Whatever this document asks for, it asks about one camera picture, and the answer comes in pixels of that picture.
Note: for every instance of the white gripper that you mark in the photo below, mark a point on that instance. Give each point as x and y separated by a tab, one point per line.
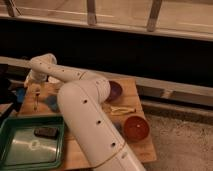
35	78

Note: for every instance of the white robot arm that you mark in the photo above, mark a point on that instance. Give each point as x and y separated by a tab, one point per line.
79	101

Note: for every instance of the purple bowl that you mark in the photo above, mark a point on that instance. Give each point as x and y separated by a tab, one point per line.
115	91

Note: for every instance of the red bowl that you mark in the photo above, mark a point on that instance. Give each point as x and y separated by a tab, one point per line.
136	129

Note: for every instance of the white lidded cup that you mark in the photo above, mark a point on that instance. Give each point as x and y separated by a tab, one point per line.
53	80

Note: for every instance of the blue object at left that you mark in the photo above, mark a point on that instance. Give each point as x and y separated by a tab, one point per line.
20	94

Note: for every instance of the dark sponge block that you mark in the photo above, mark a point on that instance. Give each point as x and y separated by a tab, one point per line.
46	132

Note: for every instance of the green plastic tray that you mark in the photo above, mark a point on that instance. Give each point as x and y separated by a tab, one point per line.
22	150

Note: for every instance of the blue sponge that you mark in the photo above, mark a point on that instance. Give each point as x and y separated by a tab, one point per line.
118	127

